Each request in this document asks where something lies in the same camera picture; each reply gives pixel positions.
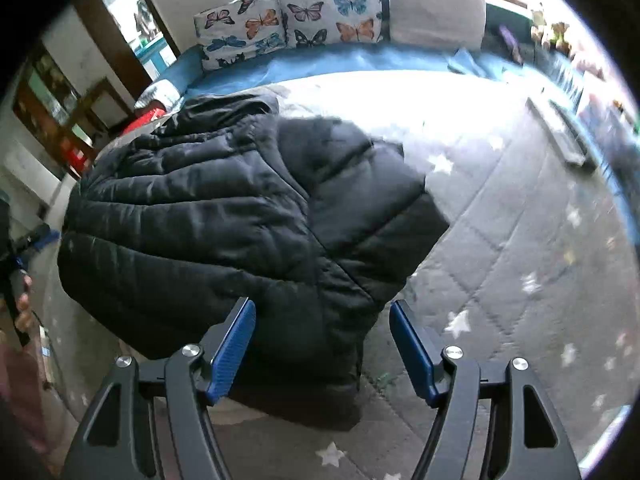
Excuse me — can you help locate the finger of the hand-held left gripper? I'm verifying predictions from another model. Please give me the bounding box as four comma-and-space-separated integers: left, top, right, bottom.
20, 224, 53, 252

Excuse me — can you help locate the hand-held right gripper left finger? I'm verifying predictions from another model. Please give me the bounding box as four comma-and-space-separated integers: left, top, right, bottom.
60, 297, 257, 480

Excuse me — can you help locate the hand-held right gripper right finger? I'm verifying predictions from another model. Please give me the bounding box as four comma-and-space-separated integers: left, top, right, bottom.
389, 300, 583, 480

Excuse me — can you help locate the black puffer jacket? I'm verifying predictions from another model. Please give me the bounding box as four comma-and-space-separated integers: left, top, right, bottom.
57, 92, 451, 431

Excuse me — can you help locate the person's left forearm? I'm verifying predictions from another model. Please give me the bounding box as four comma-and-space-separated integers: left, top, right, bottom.
0, 330, 53, 461

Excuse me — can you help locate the person's left hand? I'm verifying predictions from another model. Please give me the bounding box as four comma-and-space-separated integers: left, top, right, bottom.
14, 274, 35, 333

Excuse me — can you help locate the red stool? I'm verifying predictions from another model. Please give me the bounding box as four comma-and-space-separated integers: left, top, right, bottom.
60, 142, 90, 177

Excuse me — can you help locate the grey star blanket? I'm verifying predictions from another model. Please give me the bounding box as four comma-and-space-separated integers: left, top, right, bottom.
35, 82, 633, 480

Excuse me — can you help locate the wooden display cabinet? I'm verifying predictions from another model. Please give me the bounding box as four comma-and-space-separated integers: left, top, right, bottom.
12, 42, 96, 171

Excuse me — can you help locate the wooden side table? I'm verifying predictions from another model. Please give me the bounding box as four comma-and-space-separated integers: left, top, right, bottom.
70, 77, 123, 141

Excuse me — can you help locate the red cloth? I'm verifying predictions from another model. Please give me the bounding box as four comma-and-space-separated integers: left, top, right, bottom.
122, 107, 168, 136

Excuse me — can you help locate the small grey pillow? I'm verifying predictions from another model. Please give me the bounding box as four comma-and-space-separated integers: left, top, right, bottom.
134, 80, 183, 111

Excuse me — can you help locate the teal cabinet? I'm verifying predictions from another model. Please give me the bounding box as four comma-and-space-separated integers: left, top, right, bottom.
134, 35, 176, 77

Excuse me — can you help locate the grey remote control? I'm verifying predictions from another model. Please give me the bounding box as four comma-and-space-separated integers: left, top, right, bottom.
527, 97, 586, 168

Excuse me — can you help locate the black remote control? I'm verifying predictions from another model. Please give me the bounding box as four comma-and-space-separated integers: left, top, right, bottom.
549, 100, 599, 171

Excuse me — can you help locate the butterfly print pillow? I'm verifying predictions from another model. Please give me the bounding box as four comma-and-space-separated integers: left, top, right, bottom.
194, 0, 288, 72
276, 0, 383, 50

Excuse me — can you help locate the blue bed sheet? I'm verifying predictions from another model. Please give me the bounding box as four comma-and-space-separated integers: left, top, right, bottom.
170, 40, 507, 98

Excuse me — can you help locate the purple toy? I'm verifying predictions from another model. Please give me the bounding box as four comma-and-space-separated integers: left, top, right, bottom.
500, 25, 523, 66

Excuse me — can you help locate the pale pink pillow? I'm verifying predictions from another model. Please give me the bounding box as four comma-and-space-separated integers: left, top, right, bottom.
385, 0, 488, 53

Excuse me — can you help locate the brown stuffed toy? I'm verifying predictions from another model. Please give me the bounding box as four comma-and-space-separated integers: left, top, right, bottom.
549, 21, 572, 56

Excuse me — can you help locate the white stuffed toy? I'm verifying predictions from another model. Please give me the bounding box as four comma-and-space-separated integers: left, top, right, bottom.
530, 10, 550, 43

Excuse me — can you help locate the brown wooden door frame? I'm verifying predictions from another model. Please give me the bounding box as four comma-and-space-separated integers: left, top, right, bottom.
75, 0, 181, 91

